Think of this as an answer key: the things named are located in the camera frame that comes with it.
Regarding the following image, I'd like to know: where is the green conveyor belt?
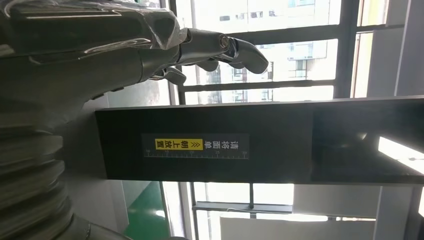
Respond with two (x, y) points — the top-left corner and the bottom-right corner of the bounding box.
(123, 181), (170, 240)

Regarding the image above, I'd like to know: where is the black weighing device with column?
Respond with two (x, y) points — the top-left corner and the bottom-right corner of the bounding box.
(95, 95), (424, 185)

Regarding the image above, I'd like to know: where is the black yellow ruler label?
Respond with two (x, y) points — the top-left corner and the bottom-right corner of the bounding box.
(141, 133), (250, 161)

